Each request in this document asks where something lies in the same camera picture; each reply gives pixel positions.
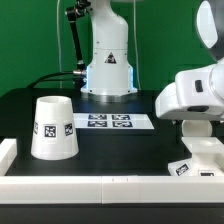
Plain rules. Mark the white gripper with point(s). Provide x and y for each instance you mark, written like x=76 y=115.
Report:
x=196 y=94

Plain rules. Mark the white lamp base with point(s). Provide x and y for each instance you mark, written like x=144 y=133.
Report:
x=207 y=158

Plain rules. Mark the white lamp bulb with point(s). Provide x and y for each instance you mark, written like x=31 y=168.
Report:
x=196 y=128

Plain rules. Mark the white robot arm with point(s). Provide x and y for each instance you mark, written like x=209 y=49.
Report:
x=109 y=75

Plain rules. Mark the white lamp shade cone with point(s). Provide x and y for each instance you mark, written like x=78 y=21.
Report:
x=54 y=134

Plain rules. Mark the white marker sheet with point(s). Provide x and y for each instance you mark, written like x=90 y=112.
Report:
x=112 y=121

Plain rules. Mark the white left fence block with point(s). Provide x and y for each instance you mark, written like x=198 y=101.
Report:
x=8 y=153

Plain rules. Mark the white front fence wall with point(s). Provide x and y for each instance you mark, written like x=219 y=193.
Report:
x=107 y=189

